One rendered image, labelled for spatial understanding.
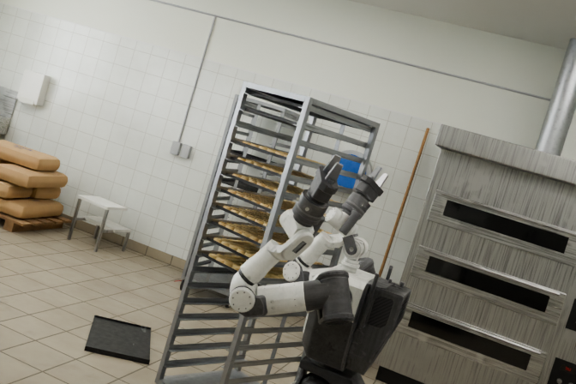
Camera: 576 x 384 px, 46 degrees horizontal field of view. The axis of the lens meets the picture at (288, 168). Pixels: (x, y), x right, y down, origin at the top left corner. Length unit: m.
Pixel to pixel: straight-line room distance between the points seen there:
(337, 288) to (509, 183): 3.31
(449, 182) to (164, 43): 3.46
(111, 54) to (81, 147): 1.05
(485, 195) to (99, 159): 4.11
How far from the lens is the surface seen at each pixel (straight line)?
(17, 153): 7.11
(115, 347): 4.55
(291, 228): 2.01
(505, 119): 6.28
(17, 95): 8.05
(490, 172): 5.24
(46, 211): 7.15
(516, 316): 5.30
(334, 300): 2.05
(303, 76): 6.62
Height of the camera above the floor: 1.61
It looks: 3 degrees down
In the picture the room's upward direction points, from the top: 17 degrees clockwise
